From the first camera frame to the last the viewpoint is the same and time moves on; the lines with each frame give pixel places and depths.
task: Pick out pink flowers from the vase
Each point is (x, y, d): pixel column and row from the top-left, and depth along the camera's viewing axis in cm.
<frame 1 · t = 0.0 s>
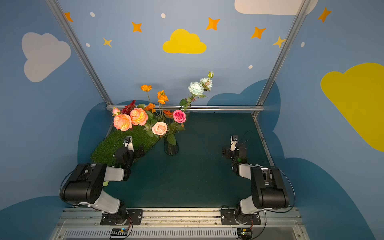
left hand: (134, 143, 94), fingers open
right hand: (233, 145, 96), fingers open
dark glass vase: (170, 149, 96), point 5 cm above the table
orange gerbera flower stem: (167, 114, 82), point 30 cm above the table

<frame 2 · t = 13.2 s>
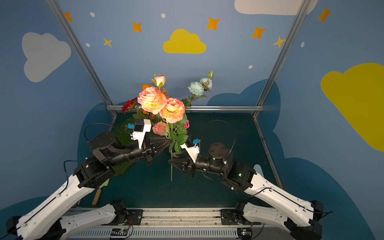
left hand: (170, 137, 51), fingers closed
right hand: (174, 155, 56), fingers open
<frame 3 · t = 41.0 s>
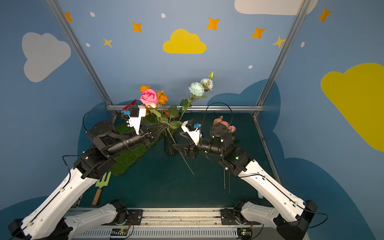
left hand: (164, 122, 54), fingers closed
right hand: (180, 137, 61), fingers open
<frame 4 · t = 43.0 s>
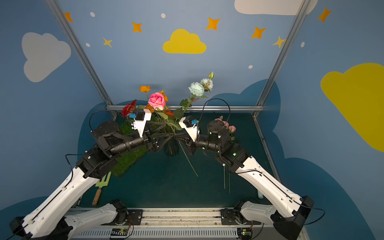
left hand: (167, 126, 55), fingers open
right hand: (178, 133, 61), fingers closed
